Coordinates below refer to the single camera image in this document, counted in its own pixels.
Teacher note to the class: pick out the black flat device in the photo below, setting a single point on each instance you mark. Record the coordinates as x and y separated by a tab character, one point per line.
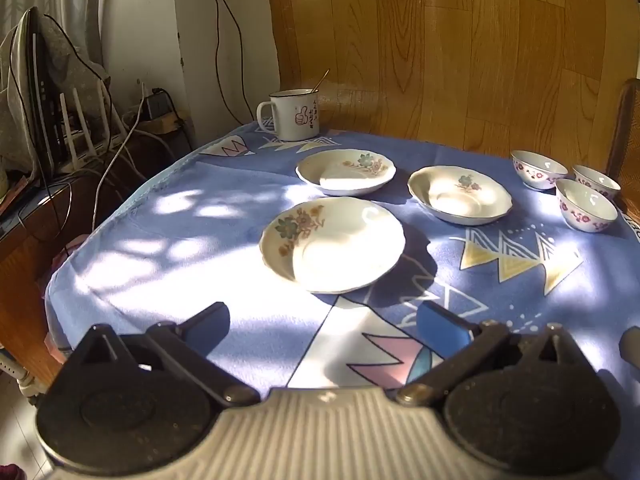
37	95

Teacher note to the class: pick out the blue printed tablecloth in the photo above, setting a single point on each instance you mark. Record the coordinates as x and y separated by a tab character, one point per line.
200	230

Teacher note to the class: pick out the scalloped floral white plate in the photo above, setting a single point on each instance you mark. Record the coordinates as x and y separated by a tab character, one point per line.
460	197

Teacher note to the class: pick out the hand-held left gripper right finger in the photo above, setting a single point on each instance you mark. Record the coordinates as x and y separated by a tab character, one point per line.
442	330

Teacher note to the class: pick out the white router with antennas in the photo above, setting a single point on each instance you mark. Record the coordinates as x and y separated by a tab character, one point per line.
75	130

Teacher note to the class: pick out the large floral white plate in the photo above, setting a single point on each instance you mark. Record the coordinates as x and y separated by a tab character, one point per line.
340	250

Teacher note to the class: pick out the small floral white plate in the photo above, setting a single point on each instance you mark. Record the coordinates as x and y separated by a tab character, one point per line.
350	175

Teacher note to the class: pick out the white enamel mug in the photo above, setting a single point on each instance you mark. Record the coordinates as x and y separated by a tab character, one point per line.
292	115

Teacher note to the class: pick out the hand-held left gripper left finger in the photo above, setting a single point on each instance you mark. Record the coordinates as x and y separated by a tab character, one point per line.
210	327

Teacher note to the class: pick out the white bowl red floral rim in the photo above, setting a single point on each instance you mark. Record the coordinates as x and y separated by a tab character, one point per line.
585	210
597	180
537	172

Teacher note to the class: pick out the brown woven chair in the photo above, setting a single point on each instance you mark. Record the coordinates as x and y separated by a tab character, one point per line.
627	130

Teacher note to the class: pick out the metal spoon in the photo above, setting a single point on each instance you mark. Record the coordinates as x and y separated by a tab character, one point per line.
320	80

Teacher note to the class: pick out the black power adapter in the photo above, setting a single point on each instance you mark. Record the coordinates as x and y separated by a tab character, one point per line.
157	105

